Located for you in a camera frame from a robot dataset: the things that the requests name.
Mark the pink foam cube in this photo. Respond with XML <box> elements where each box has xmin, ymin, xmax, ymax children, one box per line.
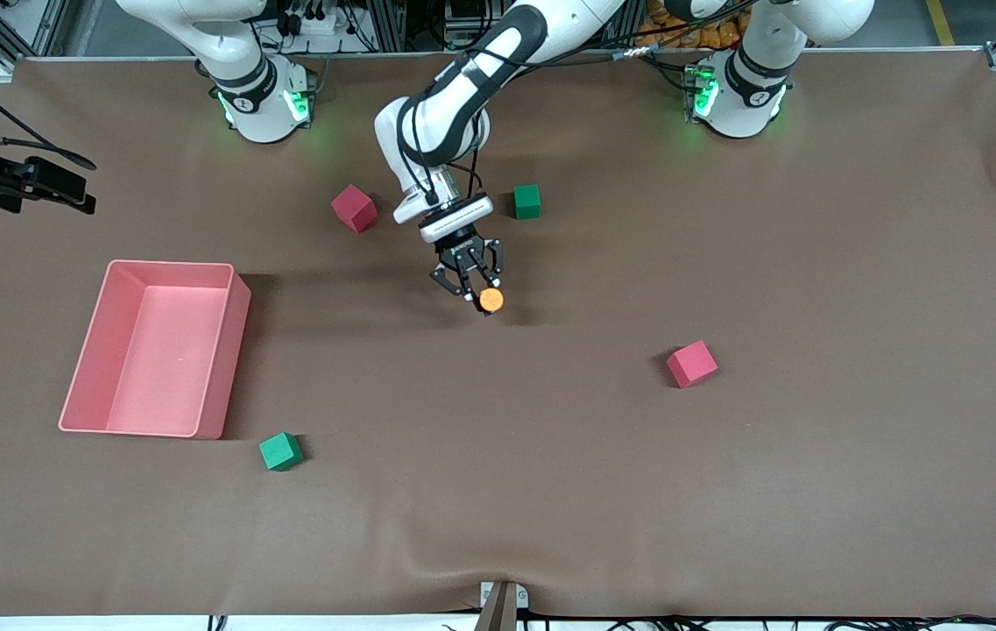
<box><xmin>330</xmin><ymin>184</ymin><xmax>379</xmax><ymax>234</ymax></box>
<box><xmin>666</xmin><ymin>340</ymin><xmax>720</xmax><ymax>389</ymax></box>

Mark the pink plastic bin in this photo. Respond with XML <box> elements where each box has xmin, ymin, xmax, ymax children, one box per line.
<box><xmin>58</xmin><ymin>259</ymin><xmax>252</xmax><ymax>440</ymax></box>

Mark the brown table mat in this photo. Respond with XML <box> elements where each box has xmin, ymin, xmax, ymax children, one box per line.
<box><xmin>0</xmin><ymin>48</ymin><xmax>996</xmax><ymax>620</ymax></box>

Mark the electronics rack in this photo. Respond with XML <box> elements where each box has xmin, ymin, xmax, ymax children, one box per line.
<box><xmin>441</xmin><ymin>0</ymin><xmax>577</xmax><ymax>52</ymax></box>

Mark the white power strip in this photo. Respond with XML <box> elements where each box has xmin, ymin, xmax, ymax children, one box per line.
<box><xmin>274</xmin><ymin>0</ymin><xmax>367</xmax><ymax>38</ymax></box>

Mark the bag of orange items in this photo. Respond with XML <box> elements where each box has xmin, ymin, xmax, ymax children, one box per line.
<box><xmin>636</xmin><ymin>0</ymin><xmax>748</xmax><ymax>50</ymax></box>

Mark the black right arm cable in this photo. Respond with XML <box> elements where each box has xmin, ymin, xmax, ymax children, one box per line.
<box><xmin>0</xmin><ymin>60</ymin><xmax>97</xmax><ymax>172</ymax></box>

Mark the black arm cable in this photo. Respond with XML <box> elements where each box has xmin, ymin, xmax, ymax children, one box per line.
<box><xmin>397</xmin><ymin>0</ymin><xmax>779</xmax><ymax>216</ymax></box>
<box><xmin>0</xmin><ymin>60</ymin><xmax>97</xmax><ymax>172</ymax></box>

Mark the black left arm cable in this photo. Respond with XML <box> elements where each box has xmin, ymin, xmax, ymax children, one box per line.
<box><xmin>397</xmin><ymin>0</ymin><xmax>779</xmax><ymax>216</ymax></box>

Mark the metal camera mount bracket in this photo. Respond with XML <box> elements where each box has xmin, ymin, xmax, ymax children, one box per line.
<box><xmin>478</xmin><ymin>580</ymin><xmax>531</xmax><ymax>631</ymax></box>

